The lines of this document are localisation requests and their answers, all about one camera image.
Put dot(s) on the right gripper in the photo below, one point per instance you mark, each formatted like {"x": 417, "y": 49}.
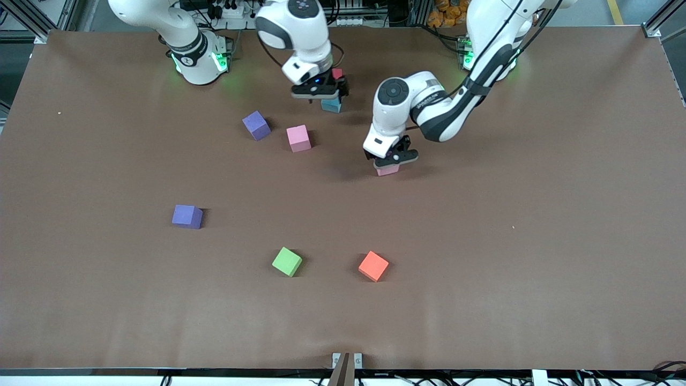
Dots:
{"x": 333, "y": 82}

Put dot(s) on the pile of orange objects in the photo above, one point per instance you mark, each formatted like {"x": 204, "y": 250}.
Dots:
{"x": 450, "y": 12}

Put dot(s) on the cyan foam cube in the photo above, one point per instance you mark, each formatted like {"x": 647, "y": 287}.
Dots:
{"x": 331, "y": 106}

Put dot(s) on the pink foam cube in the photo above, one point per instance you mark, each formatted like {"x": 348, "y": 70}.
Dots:
{"x": 387, "y": 171}
{"x": 298, "y": 138}

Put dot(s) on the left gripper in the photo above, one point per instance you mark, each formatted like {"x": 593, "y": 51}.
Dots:
{"x": 403, "y": 144}

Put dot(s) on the red foam cube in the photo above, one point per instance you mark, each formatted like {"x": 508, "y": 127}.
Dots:
{"x": 337, "y": 73}

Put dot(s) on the aluminium frame corner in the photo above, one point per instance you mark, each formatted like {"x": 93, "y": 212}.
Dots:
{"x": 651, "y": 30}
{"x": 40, "y": 38}

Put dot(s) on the green foam cube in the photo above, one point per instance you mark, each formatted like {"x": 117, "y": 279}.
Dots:
{"x": 287, "y": 261}

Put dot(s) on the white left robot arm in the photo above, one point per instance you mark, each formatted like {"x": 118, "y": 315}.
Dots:
{"x": 394, "y": 107}

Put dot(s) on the metal table edge bracket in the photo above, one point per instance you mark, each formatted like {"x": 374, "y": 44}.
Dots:
{"x": 358, "y": 360}

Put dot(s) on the orange foam cube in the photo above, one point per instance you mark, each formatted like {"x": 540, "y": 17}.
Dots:
{"x": 373, "y": 266}

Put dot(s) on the white power strip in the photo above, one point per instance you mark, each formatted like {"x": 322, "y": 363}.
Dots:
{"x": 348, "y": 21}
{"x": 233, "y": 9}

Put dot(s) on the purple foam cube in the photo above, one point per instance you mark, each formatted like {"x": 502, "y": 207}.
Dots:
{"x": 257, "y": 126}
{"x": 186, "y": 216}

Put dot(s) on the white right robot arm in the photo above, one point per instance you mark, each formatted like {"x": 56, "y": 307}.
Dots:
{"x": 297, "y": 32}

